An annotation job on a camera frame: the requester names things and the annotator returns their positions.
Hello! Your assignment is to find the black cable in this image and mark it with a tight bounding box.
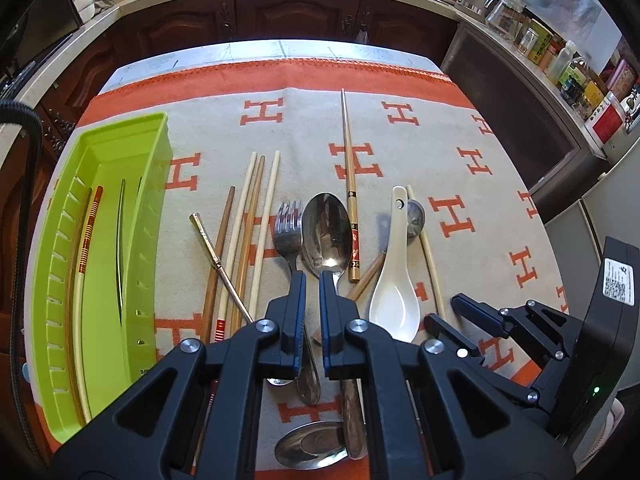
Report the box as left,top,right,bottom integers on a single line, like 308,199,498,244
0,99,47,406

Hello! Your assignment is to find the light bamboo chopstick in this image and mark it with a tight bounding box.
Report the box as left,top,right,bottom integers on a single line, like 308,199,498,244
406,184,447,318

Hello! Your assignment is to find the grey metal cabinet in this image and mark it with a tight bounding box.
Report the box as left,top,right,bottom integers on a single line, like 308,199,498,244
441,22,612,221

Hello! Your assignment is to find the metal fork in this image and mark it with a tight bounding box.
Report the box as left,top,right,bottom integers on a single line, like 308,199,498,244
272,200,322,407

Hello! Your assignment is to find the row of seasoning jars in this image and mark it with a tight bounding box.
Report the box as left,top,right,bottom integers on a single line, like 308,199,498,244
515,15,640,133

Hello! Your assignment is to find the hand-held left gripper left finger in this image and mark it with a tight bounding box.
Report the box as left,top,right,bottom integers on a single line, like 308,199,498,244
50,271,307,480

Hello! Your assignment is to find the gold metal chopstick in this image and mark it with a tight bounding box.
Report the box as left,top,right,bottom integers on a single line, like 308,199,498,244
188,212,256,325

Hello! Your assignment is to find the tan bamboo chopstick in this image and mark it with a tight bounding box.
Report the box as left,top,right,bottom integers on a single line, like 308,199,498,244
232,155,266,308

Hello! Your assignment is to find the glass pitcher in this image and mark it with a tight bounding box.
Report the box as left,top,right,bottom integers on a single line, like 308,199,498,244
485,0,526,41

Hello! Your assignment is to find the thin metal chopstick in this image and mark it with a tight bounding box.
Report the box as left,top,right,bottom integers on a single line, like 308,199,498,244
115,178,126,323
116,178,127,322

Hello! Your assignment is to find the black glass cooktop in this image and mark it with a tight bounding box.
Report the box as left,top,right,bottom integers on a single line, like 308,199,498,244
0,30,81,106

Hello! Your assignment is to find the dark brown wooden chopstick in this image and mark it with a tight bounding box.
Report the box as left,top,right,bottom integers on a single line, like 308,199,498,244
199,186,237,346

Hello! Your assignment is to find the clear plastic bag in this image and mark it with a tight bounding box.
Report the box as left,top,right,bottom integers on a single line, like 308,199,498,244
505,0,621,46

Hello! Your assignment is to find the small round metal spoon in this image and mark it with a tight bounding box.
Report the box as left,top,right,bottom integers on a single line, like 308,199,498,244
404,199,427,245

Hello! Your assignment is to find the patterned wooden chopstick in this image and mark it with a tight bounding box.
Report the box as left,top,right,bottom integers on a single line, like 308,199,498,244
341,88,362,282

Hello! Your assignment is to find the green plastic utensil tray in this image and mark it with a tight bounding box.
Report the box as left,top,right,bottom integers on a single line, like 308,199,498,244
24,111,173,445

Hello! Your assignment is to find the white refrigerator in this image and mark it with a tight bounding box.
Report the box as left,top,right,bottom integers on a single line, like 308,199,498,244
542,135,640,271

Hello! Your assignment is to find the orange printed blanket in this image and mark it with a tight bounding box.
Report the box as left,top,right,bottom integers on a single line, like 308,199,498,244
47,52,571,480

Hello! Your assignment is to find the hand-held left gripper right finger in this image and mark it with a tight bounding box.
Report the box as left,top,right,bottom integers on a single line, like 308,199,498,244
319,270,577,480

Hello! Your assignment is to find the steel splash panel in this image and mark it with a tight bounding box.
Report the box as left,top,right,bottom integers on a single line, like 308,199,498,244
17,0,82,58

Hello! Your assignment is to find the cream white chopstick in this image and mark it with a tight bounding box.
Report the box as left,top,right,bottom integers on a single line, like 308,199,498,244
249,150,282,307

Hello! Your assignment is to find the white ceramic spoon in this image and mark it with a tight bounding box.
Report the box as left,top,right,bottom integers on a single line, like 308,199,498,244
369,186,422,343

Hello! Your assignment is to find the large metal spoon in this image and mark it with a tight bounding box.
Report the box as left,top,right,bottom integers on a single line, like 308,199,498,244
301,191,371,461

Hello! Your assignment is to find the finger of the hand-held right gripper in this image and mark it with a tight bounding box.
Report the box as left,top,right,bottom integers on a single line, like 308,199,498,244
424,312,547,409
451,294,577,362

